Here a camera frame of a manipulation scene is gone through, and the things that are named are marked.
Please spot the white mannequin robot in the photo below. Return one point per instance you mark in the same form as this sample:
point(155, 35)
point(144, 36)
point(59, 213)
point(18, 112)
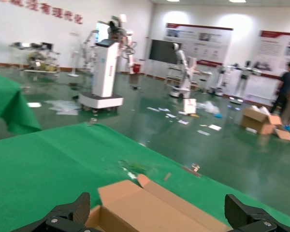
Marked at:
point(242, 82)

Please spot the single white paper sheet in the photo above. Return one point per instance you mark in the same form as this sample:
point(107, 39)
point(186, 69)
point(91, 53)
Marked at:
point(33, 105)
point(214, 127)

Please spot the open cardboard box centre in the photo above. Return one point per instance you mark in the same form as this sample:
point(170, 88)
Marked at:
point(140, 207)

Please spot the white humanoid robot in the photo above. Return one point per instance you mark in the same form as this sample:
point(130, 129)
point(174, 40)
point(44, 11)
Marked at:
point(122, 18)

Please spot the white robot on wheeled base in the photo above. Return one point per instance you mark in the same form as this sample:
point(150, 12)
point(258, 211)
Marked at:
point(186, 72)

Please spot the person in black shirt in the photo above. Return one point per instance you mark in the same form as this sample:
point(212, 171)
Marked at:
point(287, 82)

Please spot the wide white poster board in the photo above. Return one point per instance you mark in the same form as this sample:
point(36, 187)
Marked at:
point(207, 41)

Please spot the white poster board red header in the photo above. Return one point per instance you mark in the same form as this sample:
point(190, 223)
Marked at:
point(273, 50)

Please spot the black wall screen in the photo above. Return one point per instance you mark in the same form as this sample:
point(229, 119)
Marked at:
point(160, 52)

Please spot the crumpled clear tape residue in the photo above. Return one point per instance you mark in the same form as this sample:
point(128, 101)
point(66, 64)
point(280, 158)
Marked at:
point(131, 172)

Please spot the large green table cloth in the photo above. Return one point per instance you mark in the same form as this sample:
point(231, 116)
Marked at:
point(50, 169)

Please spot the small metal clamp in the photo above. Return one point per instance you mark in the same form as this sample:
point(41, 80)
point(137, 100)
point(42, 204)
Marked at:
point(195, 166)

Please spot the white pedestal kiosk robot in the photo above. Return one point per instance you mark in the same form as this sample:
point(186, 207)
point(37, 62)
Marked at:
point(106, 72)

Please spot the small white carton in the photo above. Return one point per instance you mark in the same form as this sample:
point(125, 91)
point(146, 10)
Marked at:
point(190, 106)

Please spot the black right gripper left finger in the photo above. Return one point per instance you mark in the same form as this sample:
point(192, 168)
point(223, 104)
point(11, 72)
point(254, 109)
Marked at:
point(79, 207)

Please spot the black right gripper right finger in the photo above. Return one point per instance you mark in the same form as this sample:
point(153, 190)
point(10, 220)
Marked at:
point(234, 210)

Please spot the small tan wooden stick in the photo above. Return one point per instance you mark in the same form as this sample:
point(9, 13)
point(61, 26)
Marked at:
point(167, 176)

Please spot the small green table cloth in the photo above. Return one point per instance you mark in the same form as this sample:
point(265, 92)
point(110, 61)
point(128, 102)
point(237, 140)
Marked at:
point(4, 101)

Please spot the open cardboard box on floor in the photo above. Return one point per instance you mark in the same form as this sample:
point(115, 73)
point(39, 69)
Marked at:
point(255, 122)

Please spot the metal shelf cart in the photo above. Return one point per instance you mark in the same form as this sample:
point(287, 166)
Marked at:
point(41, 60)

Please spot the clear plastic bag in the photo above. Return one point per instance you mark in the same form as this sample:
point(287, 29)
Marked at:
point(209, 106)

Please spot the red bin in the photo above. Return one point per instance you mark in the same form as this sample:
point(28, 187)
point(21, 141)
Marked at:
point(136, 68)

